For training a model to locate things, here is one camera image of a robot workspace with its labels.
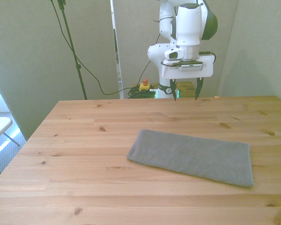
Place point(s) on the grey terry towel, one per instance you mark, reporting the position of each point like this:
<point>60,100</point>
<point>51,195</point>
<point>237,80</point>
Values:
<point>192,157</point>

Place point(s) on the yellow emergency stop box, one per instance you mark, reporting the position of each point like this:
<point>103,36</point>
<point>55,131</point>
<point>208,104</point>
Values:
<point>144,86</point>

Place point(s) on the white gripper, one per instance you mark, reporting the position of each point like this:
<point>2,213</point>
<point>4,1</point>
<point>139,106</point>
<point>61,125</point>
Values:
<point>189,73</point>

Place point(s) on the black tripod stand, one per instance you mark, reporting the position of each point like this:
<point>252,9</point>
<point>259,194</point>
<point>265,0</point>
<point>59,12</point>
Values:
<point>72,47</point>

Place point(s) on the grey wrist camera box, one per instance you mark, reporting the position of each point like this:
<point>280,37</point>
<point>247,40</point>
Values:
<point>190,66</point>

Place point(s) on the white vertical panel edge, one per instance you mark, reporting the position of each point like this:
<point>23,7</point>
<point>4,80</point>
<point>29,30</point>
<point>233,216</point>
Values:
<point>117,47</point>

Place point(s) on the white folding chair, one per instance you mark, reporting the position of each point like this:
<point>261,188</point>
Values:
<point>0,129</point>

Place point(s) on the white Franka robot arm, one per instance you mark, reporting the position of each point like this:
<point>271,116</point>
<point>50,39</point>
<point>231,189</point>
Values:
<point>188,25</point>

